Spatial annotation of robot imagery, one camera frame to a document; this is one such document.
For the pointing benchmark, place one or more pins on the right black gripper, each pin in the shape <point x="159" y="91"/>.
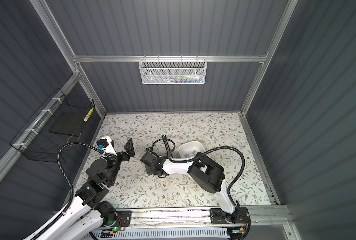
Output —
<point x="149" y="171"/>

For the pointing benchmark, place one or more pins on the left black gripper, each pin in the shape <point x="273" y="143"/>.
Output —
<point x="125" y="157"/>

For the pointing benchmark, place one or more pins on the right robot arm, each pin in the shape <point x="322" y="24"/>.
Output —
<point x="208" y="174"/>

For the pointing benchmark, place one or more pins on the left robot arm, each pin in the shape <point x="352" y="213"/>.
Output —
<point x="86" y="210"/>

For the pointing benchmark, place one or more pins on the white plastic tray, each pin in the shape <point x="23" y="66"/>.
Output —
<point x="190" y="149"/>

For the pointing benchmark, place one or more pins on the yellow marker pen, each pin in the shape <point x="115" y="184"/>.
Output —
<point x="88" y="115"/>

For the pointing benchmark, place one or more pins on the black foam pad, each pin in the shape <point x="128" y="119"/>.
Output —
<point x="69" y="124"/>

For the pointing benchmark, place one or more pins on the white vent strip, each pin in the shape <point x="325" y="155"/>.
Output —
<point x="164" y="234"/>

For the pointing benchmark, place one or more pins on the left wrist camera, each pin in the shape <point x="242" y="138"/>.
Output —
<point x="105" y="145"/>

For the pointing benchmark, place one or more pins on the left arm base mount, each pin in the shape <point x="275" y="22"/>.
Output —
<point x="118" y="219"/>

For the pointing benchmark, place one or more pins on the black wire side basket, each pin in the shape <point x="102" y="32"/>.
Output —
<point x="36" y="143"/>

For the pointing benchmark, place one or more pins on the white wire wall basket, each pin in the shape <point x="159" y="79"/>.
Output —
<point x="179" y="72"/>

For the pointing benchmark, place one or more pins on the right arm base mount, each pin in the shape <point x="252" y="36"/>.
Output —
<point x="239" y="216"/>

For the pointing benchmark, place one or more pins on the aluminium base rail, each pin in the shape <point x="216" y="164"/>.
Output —
<point x="192" y="217"/>

